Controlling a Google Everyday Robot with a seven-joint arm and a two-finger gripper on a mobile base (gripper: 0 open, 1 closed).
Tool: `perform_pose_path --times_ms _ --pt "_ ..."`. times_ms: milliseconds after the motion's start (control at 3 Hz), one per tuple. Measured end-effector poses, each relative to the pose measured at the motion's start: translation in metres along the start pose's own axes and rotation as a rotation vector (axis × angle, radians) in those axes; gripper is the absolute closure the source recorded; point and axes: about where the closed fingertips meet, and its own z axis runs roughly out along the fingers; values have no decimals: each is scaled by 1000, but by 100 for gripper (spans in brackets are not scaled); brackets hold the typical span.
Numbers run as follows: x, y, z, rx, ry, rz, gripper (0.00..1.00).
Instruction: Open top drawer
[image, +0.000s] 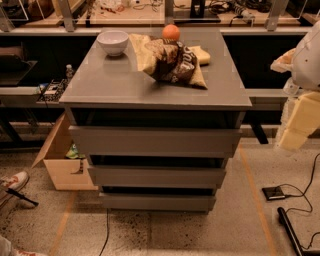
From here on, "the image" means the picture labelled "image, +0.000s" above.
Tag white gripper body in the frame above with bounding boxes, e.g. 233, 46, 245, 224
275, 92, 320, 151

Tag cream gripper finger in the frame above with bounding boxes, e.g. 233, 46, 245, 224
270, 48, 295, 73

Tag grey top drawer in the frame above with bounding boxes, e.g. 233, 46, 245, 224
69, 126, 241, 158

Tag grey drawer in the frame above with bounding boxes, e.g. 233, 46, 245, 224
88, 166, 226, 189
99, 193, 216, 212
69, 126, 241, 158

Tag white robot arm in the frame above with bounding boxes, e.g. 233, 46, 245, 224
271, 21, 320, 154

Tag grey drawer cabinet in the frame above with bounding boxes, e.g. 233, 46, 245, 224
60, 27, 251, 197

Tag grey bottom drawer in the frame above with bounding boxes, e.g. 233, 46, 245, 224
99, 193, 216, 212

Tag grey middle drawer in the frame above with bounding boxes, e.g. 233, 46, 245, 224
88, 166, 226, 189

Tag clear sanitizer bottle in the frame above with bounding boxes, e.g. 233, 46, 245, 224
283, 78, 299, 96

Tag yellow sponge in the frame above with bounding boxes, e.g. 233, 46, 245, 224
189, 46, 211, 66

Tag black device on floor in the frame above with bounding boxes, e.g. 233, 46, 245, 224
262, 186, 285, 201

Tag black stand leg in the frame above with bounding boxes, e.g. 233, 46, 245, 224
277, 207, 320, 256

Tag brown chip bag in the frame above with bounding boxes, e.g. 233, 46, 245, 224
129, 34, 207, 89

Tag orange fruit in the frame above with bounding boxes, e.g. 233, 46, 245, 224
162, 24, 180, 40

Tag white bowl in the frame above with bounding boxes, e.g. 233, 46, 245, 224
97, 30, 129, 56

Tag small clear bottle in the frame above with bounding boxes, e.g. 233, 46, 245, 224
66, 64, 74, 81

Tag green snack bag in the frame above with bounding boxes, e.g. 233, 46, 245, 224
65, 144, 85, 159

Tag cardboard box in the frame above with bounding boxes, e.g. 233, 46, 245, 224
32, 113, 98, 191

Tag grey shelf bench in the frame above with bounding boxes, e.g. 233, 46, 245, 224
0, 87, 62, 108

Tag white sneaker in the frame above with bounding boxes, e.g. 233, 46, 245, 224
0, 171, 29, 207

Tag black rod tool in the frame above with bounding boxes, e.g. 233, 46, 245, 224
6, 188, 39, 207

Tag black cable on floor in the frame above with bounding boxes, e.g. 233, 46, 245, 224
279, 151, 320, 251

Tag black cable under cabinet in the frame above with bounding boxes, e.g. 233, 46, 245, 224
98, 208, 111, 256

